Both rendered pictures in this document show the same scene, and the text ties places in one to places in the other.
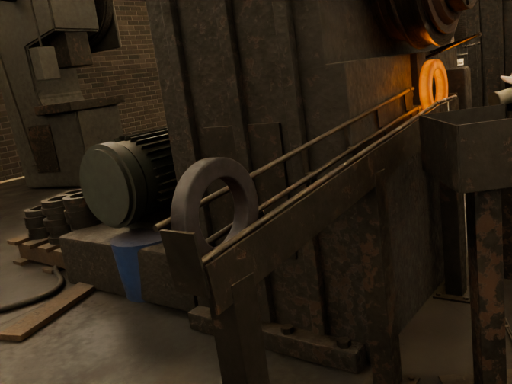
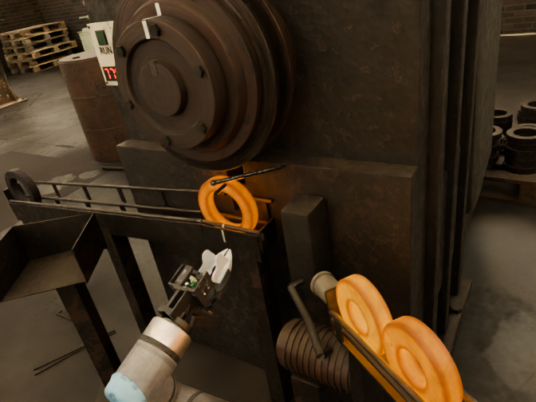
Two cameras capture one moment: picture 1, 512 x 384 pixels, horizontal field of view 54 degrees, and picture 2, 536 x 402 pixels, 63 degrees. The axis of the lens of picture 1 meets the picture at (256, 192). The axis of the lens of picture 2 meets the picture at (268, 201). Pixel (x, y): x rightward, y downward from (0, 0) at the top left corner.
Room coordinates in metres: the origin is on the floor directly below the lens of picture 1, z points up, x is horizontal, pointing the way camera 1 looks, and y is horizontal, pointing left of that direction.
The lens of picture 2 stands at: (1.71, -1.67, 1.31)
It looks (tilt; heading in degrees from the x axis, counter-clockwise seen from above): 28 degrees down; 87
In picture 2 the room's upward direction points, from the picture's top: 10 degrees counter-clockwise
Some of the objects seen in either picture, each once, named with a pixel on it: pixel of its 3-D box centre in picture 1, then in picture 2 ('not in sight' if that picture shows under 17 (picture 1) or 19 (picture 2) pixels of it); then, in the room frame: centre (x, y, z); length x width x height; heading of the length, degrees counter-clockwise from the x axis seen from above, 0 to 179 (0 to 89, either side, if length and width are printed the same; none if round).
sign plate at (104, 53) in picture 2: not in sight; (128, 53); (1.46, -0.32, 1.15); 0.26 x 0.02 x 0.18; 141
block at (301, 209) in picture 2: (453, 101); (308, 242); (1.84, -0.76, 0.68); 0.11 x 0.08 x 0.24; 51
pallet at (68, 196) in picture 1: (129, 203); (449, 132); (3.05, 0.78, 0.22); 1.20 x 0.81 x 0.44; 139
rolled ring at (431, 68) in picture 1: (433, 88); (227, 207); (1.66, -0.62, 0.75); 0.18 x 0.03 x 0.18; 140
